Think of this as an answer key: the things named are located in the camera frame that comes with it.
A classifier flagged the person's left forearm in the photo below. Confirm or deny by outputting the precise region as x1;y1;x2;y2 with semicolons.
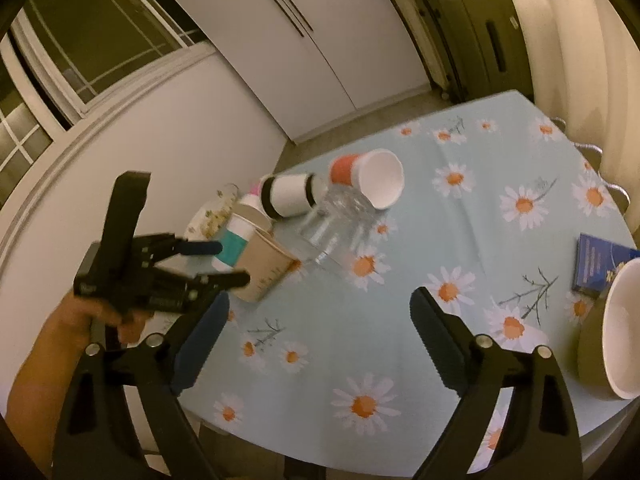
6;326;90;478

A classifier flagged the teal white paper cup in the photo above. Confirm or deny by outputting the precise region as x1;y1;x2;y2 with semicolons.
212;206;272;271

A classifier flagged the brown kraft paper cup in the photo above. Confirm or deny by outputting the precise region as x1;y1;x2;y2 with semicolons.
233;230;296;302

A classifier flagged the pink paper cup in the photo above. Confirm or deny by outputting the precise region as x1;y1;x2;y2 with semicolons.
238;182;267;216

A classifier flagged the black white paper cup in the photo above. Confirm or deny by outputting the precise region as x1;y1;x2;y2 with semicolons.
259;174;328;220

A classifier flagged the red paper cup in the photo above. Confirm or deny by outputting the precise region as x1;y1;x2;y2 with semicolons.
329;148;405;210

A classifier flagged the person's left hand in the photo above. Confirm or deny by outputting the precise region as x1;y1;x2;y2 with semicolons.
46;290;153;348

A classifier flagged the white floral bowl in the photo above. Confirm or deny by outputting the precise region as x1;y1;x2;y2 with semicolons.
184;183;240;242

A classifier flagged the beige ceramic mug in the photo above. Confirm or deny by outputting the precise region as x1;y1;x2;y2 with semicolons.
577;259;639;400

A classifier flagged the clear glass mug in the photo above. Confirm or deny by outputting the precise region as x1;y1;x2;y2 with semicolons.
297;184;378;272

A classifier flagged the floral light blue tablecloth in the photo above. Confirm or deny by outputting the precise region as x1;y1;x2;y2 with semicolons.
180;91;632;477

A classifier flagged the small blue box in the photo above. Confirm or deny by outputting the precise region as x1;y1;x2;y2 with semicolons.
572;233;639;298

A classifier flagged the white framed window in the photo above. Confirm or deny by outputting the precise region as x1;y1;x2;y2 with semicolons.
1;0;214;200

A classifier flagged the white double door cabinet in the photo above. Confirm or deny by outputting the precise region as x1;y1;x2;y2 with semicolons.
176;0;428;142

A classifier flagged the dark folded table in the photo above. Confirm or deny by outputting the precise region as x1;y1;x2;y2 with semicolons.
394;0;534;104

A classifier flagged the cream curtain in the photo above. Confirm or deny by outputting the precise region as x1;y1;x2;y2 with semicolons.
513;0;639;231

